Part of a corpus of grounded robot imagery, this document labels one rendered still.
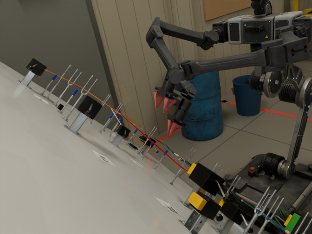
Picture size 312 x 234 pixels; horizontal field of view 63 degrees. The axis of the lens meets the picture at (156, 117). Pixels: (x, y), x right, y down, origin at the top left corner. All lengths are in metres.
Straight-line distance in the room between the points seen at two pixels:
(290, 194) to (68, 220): 2.07
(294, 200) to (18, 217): 2.08
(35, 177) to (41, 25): 2.36
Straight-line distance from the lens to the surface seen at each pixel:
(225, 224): 0.64
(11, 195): 0.22
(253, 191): 2.22
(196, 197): 0.44
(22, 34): 2.55
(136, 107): 3.20
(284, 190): 2.25
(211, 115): 3.14
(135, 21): 3.11
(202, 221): 0.46
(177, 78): 1.09
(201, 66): 1.13
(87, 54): 2.74
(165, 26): 1.52
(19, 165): 0.28
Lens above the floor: 1.74
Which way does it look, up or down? 25 degrees down
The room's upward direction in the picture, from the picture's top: 11 degrees counter-clockwise
